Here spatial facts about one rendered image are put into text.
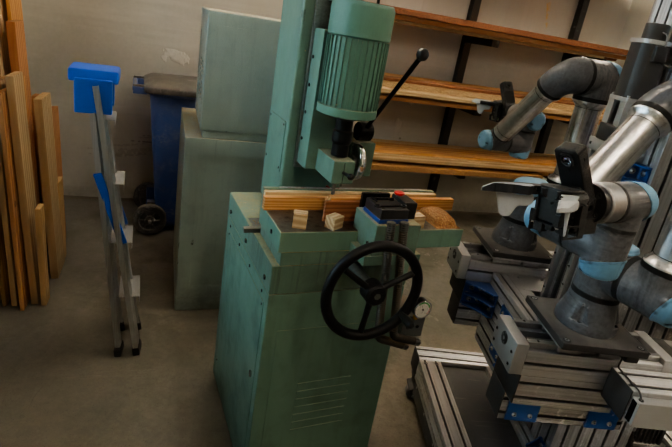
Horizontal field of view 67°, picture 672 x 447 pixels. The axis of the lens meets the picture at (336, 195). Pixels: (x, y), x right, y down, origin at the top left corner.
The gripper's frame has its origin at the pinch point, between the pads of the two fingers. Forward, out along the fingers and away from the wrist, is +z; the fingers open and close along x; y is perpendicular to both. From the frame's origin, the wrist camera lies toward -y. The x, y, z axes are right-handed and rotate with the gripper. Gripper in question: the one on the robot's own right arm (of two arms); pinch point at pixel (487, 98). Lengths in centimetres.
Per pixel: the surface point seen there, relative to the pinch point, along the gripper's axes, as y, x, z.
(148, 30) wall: -16, -145, 176
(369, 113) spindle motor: -9, -77, -61
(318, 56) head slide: -22, -87, -43
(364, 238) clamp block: 23, -81, -73
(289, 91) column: -11, -94, -33
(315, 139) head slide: 2, -88, -45
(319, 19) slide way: -33, -85, -37
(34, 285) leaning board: 87, -198, 39
